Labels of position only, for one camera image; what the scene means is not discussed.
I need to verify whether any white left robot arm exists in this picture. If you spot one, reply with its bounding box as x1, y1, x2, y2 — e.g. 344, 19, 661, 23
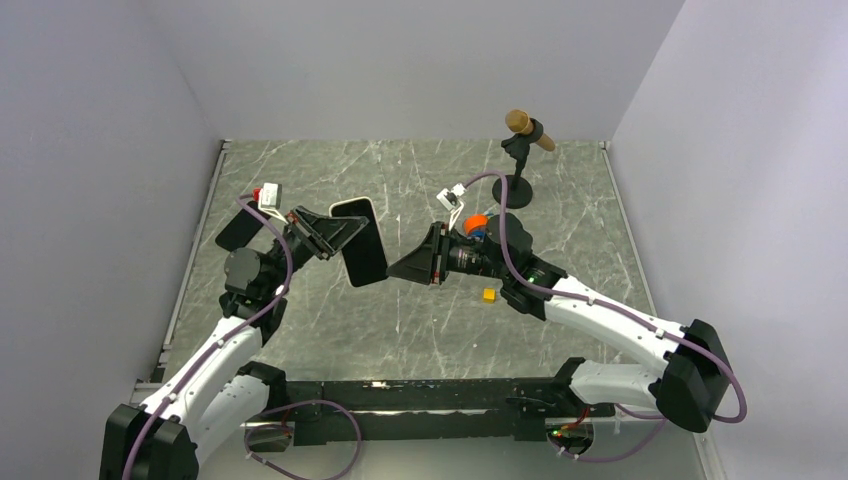
99, 201, 369, 479

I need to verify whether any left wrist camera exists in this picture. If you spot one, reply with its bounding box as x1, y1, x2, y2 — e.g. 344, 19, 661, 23
253, 182, 288, 224

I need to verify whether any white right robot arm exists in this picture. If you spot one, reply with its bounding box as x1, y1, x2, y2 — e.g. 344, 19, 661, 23
387, 213, 736, 433

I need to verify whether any black phone near left edge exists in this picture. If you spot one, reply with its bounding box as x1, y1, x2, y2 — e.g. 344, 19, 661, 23
214, 200, 268, 252

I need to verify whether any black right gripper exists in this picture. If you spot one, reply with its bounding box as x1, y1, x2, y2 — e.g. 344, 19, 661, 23
386, 222, 511, 286

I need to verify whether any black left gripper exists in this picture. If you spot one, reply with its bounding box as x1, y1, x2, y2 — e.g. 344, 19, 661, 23
263, 205, 369, 295

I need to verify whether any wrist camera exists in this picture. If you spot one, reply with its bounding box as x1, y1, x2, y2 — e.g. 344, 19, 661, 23
436, 183, 466, 230
253, 182, 288, 224

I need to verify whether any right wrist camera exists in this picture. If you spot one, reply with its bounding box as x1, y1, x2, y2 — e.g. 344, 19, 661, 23
436, 183, 466, 230

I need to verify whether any orange blue toy car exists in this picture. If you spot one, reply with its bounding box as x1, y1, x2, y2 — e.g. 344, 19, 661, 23
462, 214, 492, 240

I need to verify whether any yellow cube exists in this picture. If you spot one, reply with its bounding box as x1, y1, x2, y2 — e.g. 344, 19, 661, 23
482, 288, 497, 304

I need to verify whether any wooden microphone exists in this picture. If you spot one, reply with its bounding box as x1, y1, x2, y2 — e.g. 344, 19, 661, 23
505, 109, 556, 152

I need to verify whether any beige phone case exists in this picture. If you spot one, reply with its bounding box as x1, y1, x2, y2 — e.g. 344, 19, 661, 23
329, 197, 390, 289

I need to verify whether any black microphone stand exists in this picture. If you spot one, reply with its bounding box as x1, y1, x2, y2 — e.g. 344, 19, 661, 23
492, 131, 535, 209

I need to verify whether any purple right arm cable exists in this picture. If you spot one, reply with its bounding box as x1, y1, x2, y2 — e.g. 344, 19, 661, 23
462, 170, 749, 465

